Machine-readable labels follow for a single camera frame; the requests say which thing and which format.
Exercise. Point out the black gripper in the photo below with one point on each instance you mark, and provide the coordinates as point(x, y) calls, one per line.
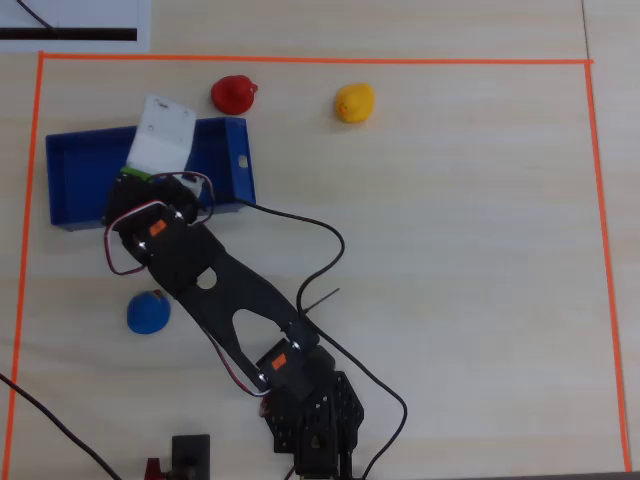
point(159, 150)

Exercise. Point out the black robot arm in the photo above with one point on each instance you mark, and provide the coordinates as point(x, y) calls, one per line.
point(235, 290)

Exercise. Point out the blue plastic box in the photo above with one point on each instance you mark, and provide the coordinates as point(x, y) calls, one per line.
point(75, 170)

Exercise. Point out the blue rubber duck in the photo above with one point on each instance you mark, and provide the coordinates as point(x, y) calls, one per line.
point(147, 314)

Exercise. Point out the red rubber duck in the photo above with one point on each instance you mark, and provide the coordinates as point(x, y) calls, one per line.
point(231, 95)

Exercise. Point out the yellow rubber duck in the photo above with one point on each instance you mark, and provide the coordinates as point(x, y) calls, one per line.
point(356, 102)

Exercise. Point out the black zip tie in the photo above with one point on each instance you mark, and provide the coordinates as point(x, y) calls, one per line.
point(325, 297)

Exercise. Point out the long orange tape strip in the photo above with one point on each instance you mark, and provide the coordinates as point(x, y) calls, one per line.
point(320, 60)

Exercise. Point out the black table clamp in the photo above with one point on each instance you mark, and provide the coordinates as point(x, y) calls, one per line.
point(190, 452)

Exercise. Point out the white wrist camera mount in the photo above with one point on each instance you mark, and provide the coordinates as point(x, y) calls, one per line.
point(162, 135)

